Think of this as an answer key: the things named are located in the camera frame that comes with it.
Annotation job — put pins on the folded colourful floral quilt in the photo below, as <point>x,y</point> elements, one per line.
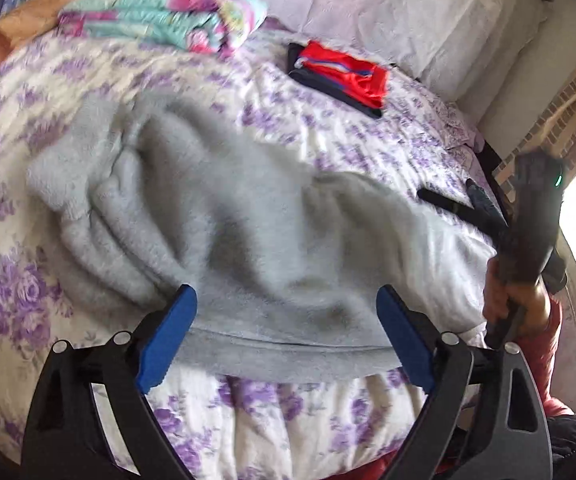
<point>168,15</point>

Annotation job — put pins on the person's right hand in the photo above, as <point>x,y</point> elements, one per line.
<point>530,305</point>

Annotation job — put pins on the person's right forearm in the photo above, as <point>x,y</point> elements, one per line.
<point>547,360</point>

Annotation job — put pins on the grey fleece sweater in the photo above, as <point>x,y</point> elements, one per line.
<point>268,235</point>

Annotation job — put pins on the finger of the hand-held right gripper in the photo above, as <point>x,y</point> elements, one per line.
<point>482,200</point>
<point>442,201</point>

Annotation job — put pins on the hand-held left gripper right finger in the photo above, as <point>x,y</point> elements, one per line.
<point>405,340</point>

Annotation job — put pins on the purple floral bedspread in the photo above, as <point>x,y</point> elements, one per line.
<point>278,420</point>

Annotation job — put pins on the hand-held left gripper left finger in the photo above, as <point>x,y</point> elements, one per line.
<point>165,340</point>

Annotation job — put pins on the lilac wall cloth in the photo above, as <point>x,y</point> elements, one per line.
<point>392,5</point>

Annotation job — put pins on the orange blanket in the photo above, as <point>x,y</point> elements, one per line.
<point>8,35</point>

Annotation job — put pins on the dark folded garment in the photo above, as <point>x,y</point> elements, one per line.
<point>328,91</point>

